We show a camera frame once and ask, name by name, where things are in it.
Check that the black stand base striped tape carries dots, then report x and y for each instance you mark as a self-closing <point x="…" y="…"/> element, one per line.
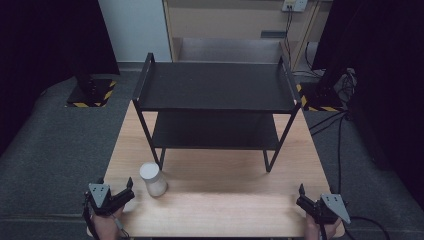
<point x="91" y="93"/>
<point x="321" y="98"/>

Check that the person's left hand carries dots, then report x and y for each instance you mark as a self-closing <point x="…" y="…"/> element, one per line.
<point x="107" y="226"/>

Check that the black two-tier metal shelf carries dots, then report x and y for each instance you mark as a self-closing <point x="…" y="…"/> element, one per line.
<point x="216" y="88"/>

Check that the white cylindrical cup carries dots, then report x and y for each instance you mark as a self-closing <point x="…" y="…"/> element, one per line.
<point x="152" y="180"/>

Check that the dark curtain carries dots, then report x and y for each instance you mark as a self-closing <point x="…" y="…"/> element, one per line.
<point x="50" y="43"/>
<point x="386" y="83"/>

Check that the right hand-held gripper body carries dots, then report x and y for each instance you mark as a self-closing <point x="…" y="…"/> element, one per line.
<point x="328" y="208"/>

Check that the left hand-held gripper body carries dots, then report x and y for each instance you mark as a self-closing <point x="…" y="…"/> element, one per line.
<point x="106" y="200"/>

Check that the beige wooden cabinet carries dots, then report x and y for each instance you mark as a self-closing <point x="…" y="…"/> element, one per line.
<point x="233" y="26"/>

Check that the white wall socket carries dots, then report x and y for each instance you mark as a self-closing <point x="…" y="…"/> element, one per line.
<point x="294" y="4"/>

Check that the person's right hand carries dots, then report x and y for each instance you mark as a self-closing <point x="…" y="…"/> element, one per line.
<point x="330" y="231"/>

